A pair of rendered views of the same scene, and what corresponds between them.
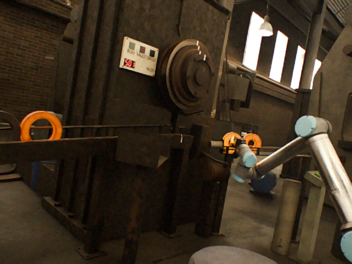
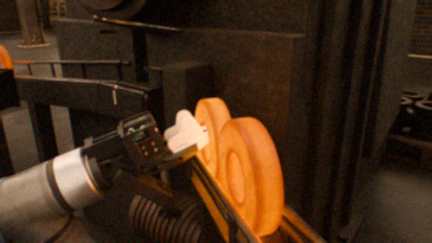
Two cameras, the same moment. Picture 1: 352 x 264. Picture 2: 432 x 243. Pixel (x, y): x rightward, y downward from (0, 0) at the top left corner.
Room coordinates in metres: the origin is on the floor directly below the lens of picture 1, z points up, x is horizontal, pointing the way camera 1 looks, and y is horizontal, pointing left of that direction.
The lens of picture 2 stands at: (2.15, -0.97, 0.94)
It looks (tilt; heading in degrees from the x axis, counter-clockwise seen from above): 20 degrees down; 84
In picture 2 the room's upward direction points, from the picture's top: straight up
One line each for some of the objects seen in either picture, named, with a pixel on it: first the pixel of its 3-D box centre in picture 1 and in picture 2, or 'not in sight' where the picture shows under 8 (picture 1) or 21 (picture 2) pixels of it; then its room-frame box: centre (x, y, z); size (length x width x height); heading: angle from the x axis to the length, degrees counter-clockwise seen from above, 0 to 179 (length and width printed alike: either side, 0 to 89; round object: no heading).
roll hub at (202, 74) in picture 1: (199, 76); not in sight; (1.92, -0.09, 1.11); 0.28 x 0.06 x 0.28; 136
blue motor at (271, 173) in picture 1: (264, 180); not in sight; (3.89, -1.29, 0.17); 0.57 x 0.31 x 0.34; 156
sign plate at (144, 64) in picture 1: (140, 57); not in sight; (1.82, 0.30, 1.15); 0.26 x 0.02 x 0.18; 136
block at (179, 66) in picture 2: (197, 140); (189, 110); (2.17, -0.17, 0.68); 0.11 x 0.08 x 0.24; 46
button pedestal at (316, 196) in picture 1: (312, 217); not in sight; (1.96, -1.02, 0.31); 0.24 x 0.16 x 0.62; 136
